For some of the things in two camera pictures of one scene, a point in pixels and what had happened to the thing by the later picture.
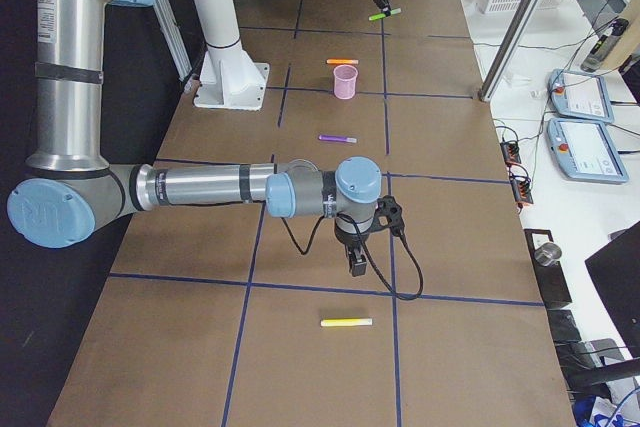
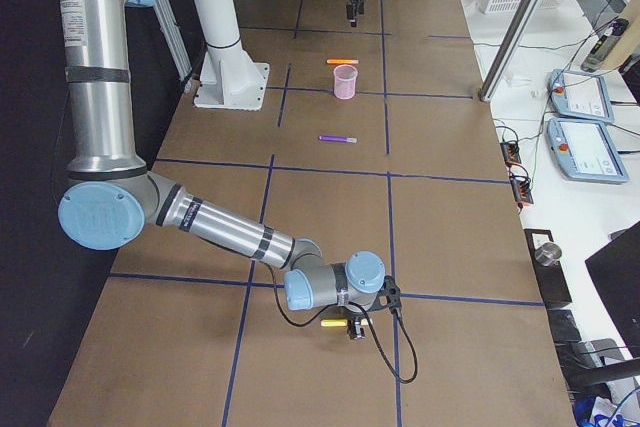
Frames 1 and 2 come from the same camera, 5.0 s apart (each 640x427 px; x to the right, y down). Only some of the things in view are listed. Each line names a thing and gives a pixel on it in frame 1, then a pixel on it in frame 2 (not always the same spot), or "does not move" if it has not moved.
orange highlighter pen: x=342 y=61 does not move
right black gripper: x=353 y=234 -> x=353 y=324
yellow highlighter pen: x=347 y=322 does not move
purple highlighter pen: x=335 y=138 does not move
